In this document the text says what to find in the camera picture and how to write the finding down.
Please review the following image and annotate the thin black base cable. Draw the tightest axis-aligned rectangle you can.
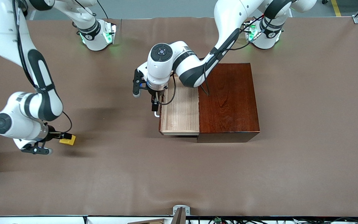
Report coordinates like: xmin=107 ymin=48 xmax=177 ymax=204
xmin=97 ymin=0 xmax=109 ymax=20

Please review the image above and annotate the beige metal bar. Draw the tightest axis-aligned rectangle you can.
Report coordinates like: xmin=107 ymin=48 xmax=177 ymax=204
xmin=170 ymin=207 xmax=186 ymax=224

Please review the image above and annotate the yellow cube block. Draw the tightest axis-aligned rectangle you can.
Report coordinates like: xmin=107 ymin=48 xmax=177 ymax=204
xmin=59 ymin=134 xmax=76 ymax=146

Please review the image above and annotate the light wooden drawer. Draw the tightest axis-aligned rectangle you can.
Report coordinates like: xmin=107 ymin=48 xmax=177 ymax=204
xmin=154 ymin=72 xmax=200 ymax=136

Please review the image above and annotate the dark red wooden cabinet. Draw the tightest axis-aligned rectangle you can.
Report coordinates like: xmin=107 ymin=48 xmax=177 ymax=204
xmin=197 ymin=63 xmax=260 ymax=143

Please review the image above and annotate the yellow floor tape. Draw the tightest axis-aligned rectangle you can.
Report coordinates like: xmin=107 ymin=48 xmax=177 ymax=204
xmin=331 ymin=0 xmax=342 ymax=17

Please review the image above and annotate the brown table cover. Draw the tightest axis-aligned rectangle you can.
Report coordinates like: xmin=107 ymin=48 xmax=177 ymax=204
xmin=0 ymin=17 xmax=358 ymax=217

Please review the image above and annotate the brown cardboard piece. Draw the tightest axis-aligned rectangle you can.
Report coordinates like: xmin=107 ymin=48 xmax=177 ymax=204
xmin=126 ymin=218 xmax=167 ymax=224

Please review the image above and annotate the small metal bracket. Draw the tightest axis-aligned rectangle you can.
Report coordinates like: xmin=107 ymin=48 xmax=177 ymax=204
xmin=173 ymin=205 xmax=190 ymax=216

